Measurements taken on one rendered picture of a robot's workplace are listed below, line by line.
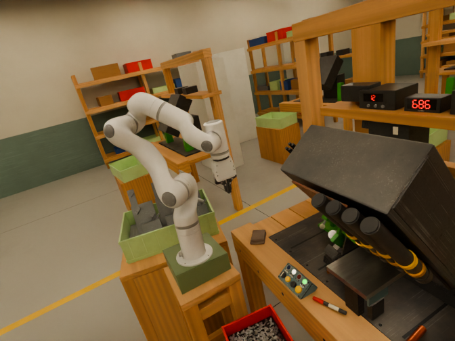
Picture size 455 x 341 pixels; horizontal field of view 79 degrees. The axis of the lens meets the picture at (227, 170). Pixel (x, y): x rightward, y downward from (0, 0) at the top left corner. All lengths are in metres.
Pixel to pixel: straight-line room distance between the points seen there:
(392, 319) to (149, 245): 1.32
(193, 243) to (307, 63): 1.11
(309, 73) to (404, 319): 1.19
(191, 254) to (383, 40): 1.24
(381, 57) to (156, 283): 1.68
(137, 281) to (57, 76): 6.36
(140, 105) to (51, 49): 6.56
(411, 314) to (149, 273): 1.34
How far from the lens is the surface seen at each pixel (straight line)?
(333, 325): 1.20
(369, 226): 0.62
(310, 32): 1.60
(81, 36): 7.84
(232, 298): 1.56
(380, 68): 1.35
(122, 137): 1.29
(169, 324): 2.15
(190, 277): 1.44
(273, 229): 1.68
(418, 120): 1.15
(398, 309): 1.27
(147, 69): 7.37
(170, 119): 1.21
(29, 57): 7.77
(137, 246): 1.88
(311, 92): 1.67
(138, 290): 1.94
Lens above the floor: 1.84
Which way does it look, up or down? 21 degrees down
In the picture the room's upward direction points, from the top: 13 degrees counter-clockwise
